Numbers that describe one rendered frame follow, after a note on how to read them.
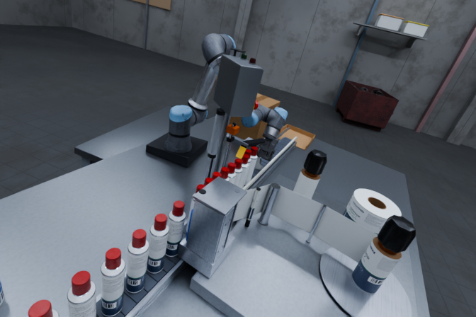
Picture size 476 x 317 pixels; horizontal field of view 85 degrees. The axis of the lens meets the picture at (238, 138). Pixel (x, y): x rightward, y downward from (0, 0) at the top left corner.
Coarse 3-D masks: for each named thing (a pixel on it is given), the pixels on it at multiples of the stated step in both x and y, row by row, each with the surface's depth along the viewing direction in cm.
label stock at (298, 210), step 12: (252, 192) 97; (264, 192) 102; (288, 192) 101; (240, 204) 96; (252, 204) 99; (276, 204) 105; (288, 204) 103; (300, 204) 101; (312, 204) 99; (240, 216) 100; (276, 216) 107; (288, 216) 105; (300, 216) 102; (312, 216) 100; (324, 216) 98; (300, 228) 104
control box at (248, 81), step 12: (228, 60) 94; (240, 60) 95; (228, 72) 94; (240, 72) 88; (252, 72) 90; (216, 84) 104; (228, 84) 95; (240, 84) 90; (252, 84) 92; (216, 96) 104; (228, 96) 95; (240, 96) 92; (252, 96) 95; (228, 108) 95; (240, 108) 95; (252, 108) 97
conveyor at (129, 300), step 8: (280, 144) 182; (264, 160) 156; (184, 232) 94; (176, 256) 85; (168, 264) 81; (160, 272) 78; (152, 280) 76; (144, 288) 73; (152, 288) 75; (128, 296) 71; (136, 296) 71; (96, 304) 67; (128, 304) 69; (136, 304) 69; (96, 312) 65; (120, 312) 67; (128, 312) 67
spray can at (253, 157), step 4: (252, 148) 121; (256, 148) 122; (252, 152) 121; (256, 152) 122; (252, 156) 122; (256, 156) 123; (252, 160) 122; (252, 164) 123; (252, 168) 124; (248, 172) 125; (252, 172) 126; (248, 176) 126; (248, 180) 127; (244, 184) 128
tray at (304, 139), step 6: (288, 126) 227; (288, 132) 219; (294, 132) 222; (300, 132) 224; (306, 132) 221; (300, 138) 214; (306, 138) 216; (312, 138) 210; (300, 144) 202; (306, 144) 204
